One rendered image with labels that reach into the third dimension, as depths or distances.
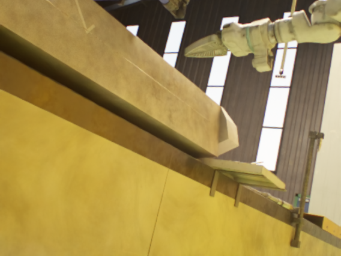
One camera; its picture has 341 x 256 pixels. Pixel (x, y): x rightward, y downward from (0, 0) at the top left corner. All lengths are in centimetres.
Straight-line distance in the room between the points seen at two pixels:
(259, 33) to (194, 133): 46
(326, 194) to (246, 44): 609
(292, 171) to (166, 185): 997
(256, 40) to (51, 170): 57
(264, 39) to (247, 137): 1083
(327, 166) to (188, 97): 590
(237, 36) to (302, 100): 1066
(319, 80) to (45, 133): 1111
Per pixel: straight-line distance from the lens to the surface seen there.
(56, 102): 98
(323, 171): 721
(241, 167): 149
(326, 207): 709
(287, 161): 1137
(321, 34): 107
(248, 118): 1212
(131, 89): 116
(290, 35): 110
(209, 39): 116
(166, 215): 134
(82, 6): 108
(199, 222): 152
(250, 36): 112
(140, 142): 120
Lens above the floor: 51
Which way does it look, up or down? 14 degrees up
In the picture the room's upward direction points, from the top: 14 degrees clockwise
